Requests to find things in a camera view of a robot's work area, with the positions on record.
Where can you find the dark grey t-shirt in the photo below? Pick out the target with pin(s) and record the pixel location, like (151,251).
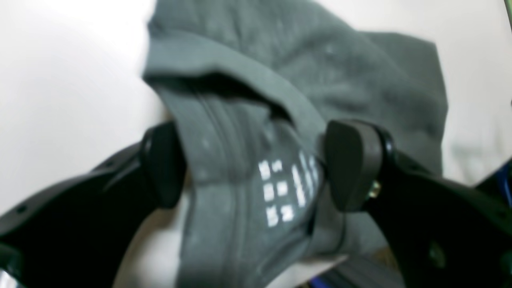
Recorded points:
(251,85)

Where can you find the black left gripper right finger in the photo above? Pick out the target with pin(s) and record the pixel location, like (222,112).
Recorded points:
(443,234)

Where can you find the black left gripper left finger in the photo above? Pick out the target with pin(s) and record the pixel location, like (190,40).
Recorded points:
(74,234)

